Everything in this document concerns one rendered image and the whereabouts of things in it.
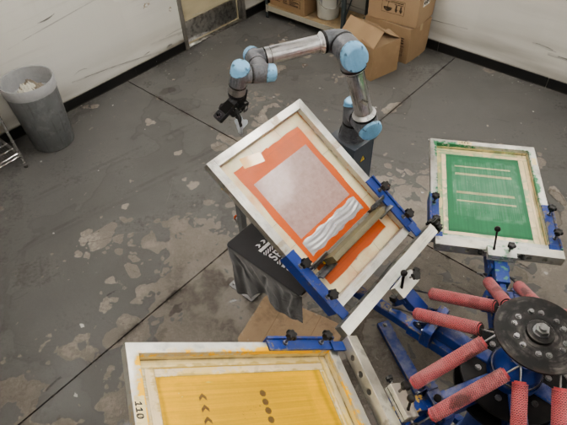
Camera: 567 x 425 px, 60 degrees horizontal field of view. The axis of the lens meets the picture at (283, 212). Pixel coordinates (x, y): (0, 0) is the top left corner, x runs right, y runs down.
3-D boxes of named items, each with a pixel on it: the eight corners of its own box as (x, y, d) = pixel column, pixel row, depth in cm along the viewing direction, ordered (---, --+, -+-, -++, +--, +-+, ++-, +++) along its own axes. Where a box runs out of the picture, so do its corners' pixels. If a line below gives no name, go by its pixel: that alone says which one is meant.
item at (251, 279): (236, 293, 274) (228, 245, 244) (241, 290, 276) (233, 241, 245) (299, 341, 253) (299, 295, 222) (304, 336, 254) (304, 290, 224)
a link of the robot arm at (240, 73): (254, 70, 193) (233, 72, 191) (251, 90, 203) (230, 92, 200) (249, 56, 197) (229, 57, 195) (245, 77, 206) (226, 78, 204)
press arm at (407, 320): (270, 244, 255) (269, 236, 251) (278, 237, 258) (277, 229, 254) (498, 394, 197) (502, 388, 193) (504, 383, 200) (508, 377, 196)
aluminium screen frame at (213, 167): (203, 168, 197) (206, 164, 194) (296, 102, 227) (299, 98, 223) (332, 314, 196) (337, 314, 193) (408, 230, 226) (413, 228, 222)
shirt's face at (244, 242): (227, 244, 245) (227, 244, 245) (283, 196, 267) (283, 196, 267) (300, 295, 222) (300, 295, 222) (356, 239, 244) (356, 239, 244)
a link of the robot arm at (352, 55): (372, 120, 250) (353, 26, 209) (386, 137, 240) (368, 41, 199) (351, 130, 250) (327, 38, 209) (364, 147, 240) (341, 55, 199)
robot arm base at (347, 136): (351, 123, 268) (352, 108, 261) (372, 135, 261) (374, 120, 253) (332, 135, 262) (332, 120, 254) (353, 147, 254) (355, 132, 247)
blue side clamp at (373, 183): (359, 186, 225) (367, 180, 219) (365, 180, 228) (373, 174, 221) (402, 235, 225) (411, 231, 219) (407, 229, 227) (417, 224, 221)
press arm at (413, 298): (386, 287, 206) (393, 284, 202) (394, 277, 209) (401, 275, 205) (413, 318, 206) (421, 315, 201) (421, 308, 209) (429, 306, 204)
